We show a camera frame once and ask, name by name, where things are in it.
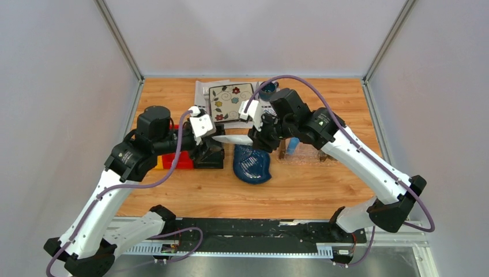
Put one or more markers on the square floral ceramic plate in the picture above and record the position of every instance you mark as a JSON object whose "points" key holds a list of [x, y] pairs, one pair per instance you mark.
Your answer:
{"points": [[225, 101]]}

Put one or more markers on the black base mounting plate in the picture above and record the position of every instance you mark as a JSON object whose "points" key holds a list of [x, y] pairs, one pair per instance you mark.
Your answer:
{"points": [[218, 235]]}

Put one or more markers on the yellow plastic bin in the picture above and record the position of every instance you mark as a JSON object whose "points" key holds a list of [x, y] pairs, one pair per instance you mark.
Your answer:
{"points": [[159, 163]]}

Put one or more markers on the black plastic bin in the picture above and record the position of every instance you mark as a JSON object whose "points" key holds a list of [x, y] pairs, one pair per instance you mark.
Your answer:
{"points": [[214, 160]]}

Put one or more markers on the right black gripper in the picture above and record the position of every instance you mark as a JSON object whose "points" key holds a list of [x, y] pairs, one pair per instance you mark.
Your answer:
{"points": [[260, 140]]}

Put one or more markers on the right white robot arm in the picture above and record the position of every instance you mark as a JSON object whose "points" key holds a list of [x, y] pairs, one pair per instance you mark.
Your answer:
{"points": [[395, 192]]}

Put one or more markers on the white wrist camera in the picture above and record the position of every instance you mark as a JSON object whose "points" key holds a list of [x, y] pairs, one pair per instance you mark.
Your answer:
{"points": [[251, 110], [202, 124]]}

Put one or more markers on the dark blue ceramic mug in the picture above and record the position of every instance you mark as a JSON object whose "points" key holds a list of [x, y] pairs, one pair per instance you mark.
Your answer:
{"points": [[267, 91]]}

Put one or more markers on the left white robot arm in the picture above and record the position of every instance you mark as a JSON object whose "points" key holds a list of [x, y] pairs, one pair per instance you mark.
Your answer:
{"points": [[88, 247]]}

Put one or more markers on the clear glass tray wooden handles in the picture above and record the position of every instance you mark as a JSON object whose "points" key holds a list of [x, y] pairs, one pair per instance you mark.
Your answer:
{"points": [[304, 154]]}

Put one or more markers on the white toothpaste tube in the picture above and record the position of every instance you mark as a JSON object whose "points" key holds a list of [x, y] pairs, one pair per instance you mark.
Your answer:
{"points": [[237, 139]]}

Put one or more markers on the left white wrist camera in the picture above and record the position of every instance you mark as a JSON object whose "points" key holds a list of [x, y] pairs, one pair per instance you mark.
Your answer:
{"points": [[202, 124]]}

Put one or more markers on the white patterned placemat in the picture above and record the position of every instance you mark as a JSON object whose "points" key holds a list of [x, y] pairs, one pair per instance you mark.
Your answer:
{"points": [[199, 101]]}

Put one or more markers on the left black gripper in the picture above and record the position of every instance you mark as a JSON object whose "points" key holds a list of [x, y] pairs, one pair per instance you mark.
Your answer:
{"points": [[206, 148]]}

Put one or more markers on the red plastic bin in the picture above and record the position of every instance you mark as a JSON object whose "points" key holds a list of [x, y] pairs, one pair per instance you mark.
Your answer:
{"points": [[184, 161]]}

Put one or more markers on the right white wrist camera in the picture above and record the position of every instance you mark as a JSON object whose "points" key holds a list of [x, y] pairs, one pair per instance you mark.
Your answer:
{"points": [[251, 110]]}

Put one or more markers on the blue shell-shaped dish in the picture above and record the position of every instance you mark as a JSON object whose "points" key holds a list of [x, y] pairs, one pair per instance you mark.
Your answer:
{"points": [[250, 165]]}

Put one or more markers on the blue toothpaste tube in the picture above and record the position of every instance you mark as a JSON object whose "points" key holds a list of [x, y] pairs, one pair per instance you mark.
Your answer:
{"points": [[292, 145]]}

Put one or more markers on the silver fork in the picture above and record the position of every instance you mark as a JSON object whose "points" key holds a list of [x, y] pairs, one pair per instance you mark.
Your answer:
{"points": [[206, 95]]}

